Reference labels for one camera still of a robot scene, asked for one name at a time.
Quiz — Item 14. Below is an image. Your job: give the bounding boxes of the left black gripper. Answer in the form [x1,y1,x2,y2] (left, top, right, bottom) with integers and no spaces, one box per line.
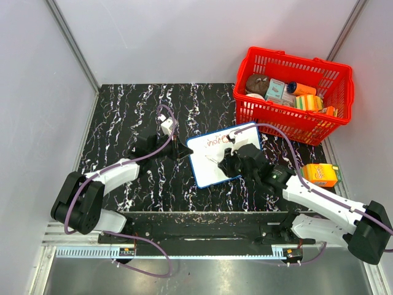
[149,131,192,161]

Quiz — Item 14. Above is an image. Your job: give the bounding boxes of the blue framed whiteboard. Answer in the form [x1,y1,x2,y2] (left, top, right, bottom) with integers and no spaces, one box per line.
[186,121,261,189]

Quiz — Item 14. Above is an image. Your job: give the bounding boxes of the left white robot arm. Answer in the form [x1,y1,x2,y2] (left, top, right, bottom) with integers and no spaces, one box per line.
[50,135,193,243]

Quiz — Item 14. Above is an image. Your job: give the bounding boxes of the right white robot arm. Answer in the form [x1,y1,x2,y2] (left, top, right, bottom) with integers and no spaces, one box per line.
[217,144,392,265]

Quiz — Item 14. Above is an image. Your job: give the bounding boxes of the white round lid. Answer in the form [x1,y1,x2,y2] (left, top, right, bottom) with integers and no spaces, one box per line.
[246,93,265,101]

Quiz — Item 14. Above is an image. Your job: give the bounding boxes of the brown round bun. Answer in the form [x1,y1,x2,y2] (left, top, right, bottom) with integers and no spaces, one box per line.
[245,74,270,96]

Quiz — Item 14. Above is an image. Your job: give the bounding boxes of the teal small box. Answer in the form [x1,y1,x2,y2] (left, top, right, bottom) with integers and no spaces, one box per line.
[264,79,285,101]

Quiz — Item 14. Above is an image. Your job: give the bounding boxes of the pale pink box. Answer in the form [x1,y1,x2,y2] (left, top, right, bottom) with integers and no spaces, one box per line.
[281,84,296,108]

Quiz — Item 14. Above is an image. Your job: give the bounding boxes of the orange juice carton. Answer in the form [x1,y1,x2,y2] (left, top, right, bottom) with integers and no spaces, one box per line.
[300,163,342,187]

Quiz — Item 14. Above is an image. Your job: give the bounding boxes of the yellow green sponge pack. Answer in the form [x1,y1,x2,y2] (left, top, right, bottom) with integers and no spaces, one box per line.
[294,95,324,111]

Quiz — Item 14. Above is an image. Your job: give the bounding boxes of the orange tube blue cap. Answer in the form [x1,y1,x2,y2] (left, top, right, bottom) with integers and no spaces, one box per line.
[287,82,317,96]

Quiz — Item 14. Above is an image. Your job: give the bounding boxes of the red plastic shopping basket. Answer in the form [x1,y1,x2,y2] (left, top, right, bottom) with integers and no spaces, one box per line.
[233,47,354,146]

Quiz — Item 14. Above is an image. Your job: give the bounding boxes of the orange snack box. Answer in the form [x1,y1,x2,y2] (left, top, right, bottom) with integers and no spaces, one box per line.
[317,106,338,117]

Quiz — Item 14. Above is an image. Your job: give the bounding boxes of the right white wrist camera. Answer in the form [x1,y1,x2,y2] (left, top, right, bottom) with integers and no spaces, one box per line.
[227,129,249,155]

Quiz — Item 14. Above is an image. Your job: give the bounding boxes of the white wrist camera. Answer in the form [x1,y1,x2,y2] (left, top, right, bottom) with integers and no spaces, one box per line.
[158,114,177,136]
[227,129,249,155]

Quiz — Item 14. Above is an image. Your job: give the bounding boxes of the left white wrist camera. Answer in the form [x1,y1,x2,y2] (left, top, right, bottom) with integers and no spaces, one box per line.
[158,114,177,136]

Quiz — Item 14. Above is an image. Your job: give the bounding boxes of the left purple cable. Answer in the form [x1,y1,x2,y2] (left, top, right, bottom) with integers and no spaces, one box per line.
[63,104,173,277]

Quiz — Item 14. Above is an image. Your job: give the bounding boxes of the purple cable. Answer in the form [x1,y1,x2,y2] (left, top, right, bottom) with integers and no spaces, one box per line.
[63,104,173,277]
[233,123,393,267]

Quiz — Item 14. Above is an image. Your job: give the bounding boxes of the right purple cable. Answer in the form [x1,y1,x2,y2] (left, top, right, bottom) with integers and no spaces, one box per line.
[233,123,393,267]

